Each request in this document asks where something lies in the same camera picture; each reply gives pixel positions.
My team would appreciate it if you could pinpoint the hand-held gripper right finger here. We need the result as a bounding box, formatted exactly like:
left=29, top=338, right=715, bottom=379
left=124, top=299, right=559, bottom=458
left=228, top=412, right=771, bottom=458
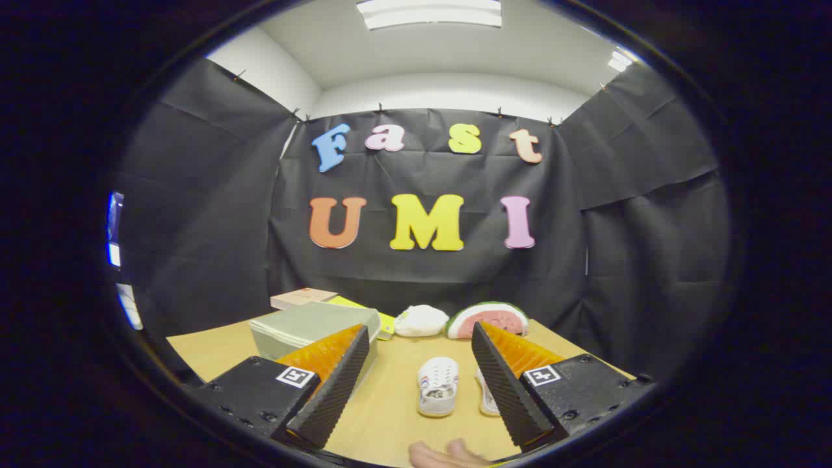
left=471, top=321, right=656, bottom=454

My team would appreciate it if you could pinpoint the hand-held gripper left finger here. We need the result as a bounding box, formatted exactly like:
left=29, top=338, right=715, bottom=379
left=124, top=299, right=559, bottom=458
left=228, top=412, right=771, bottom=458
left=195, top=324, right=371, bottom=450

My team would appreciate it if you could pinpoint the white shoe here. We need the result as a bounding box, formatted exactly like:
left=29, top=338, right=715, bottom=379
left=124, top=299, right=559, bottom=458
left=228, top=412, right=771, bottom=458
left=417, top=356, right=460, bottom=417
left=474, top=365, right=501, bottom=417

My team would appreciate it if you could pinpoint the cream fabric storage box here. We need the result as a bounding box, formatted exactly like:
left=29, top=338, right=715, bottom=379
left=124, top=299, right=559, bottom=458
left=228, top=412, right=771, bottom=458
left=252, top=325, right=382, bottom=391

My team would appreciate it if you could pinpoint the watermelon plush toy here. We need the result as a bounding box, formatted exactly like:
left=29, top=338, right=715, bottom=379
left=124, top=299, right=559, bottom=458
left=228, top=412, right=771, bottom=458
left=446, top=301, right=530, bottom=340

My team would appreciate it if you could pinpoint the yellow book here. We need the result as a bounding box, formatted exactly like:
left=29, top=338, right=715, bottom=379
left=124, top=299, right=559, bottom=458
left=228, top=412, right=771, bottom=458
left=328, top=296, right=397, bottom=341

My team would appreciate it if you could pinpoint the beige book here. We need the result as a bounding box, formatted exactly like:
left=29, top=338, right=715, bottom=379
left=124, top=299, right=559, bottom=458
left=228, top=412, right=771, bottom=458
left=270, top=288, right=339, bottom=311

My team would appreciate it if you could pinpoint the white plush toy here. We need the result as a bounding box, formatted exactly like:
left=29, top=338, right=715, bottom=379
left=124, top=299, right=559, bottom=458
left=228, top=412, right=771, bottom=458
left=394, top=304, right=450, bottom=337

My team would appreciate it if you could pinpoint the white paper sheet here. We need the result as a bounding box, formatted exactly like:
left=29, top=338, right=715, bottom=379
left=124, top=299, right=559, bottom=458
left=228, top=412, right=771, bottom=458
left=116, top=283, right=144, bottom=330

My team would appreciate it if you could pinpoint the lit computer screen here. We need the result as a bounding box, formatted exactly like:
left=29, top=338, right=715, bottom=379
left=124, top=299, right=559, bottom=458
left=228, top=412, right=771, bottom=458
left=106, top=192, right=124, bottom=268

